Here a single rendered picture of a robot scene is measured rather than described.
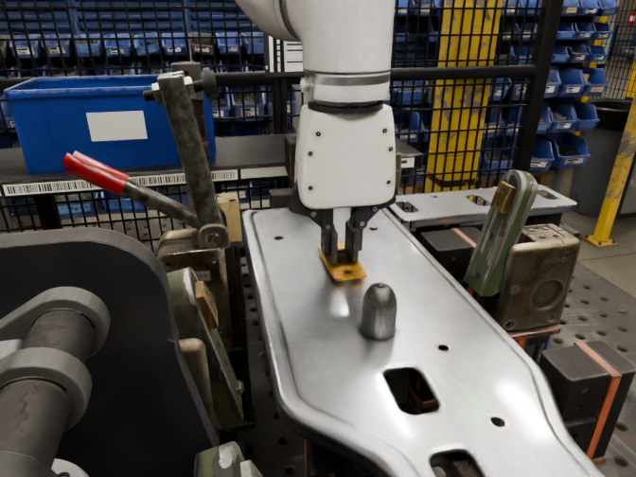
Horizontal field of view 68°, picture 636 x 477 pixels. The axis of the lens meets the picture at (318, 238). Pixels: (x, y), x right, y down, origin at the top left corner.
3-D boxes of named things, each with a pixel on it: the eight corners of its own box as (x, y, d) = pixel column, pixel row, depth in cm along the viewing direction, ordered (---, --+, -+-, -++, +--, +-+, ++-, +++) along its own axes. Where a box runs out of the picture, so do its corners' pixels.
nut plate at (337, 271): (368, 277, 51) (368, 268, 50) (334, 281, 50) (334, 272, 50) (346, 244, 58) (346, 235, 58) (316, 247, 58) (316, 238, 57)
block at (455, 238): (480, 406, 75) (511, 249, 63) (415, 418, 72) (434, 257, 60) (451, 366, 83) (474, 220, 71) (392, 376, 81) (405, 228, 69)
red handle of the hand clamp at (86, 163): (226, 230, 47) (63, 154, 41) (216, 248, 48) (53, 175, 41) (224, 214, 51) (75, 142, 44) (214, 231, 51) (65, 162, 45)
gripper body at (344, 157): (302, 99, 42) (303, 216, 47) (409, 96, 44) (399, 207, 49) (288, 88, 48) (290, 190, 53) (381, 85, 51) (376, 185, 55)
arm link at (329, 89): (308, 76, 41) (309, 111, 42) (403, 73, 42) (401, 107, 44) (291, 65, 48) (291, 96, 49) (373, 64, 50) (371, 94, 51)
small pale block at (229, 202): (256, 428, 71) (239, 202, 55) (234, 432, 70) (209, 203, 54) (255, 411, 74) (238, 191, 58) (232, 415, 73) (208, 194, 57)
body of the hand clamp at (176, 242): (247, 485, 62) (224, 248, 47) (194, 495, 61) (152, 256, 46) (243, 448, 67) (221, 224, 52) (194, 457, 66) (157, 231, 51)
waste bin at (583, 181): (657, 218, 321) (694, 110, 289) (594, 225, 310) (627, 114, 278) (599, 193, 365) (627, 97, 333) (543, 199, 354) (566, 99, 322)
